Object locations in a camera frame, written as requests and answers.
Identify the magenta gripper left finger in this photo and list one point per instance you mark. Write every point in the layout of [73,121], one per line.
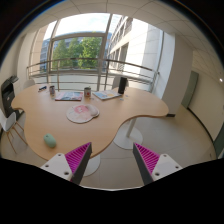
[70,166]

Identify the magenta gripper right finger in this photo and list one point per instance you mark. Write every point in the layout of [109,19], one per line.
[153,166]

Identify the mint green computer mouse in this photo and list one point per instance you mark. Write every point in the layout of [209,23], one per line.
[50,140]

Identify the round pink white mouse pad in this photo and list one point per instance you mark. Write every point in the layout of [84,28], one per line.
[82,113]

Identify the wooden curved table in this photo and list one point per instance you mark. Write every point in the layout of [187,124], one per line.
[53,127]

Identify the colourful magazine left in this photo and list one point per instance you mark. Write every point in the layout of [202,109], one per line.
[69,96]

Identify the white chair wooden legs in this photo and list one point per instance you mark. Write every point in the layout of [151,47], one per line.
[8,124]

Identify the white mug red print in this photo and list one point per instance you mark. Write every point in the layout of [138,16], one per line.
[87,91]

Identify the light blue magazine right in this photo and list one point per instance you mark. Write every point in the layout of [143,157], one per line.
[106,94]

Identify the dark mug left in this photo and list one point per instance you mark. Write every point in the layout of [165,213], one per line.
[52,90]

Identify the black sunglasses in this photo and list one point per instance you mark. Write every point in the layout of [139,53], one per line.
[42,88]

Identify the black cylindrical speaker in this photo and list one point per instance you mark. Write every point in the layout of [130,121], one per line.
[122,85]

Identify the white chair far left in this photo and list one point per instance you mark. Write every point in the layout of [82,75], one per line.
[28,83]

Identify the metal balcony railing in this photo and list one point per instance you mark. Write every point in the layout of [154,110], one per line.
[98,74]

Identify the green door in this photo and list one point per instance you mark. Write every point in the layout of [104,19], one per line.
[190,89]

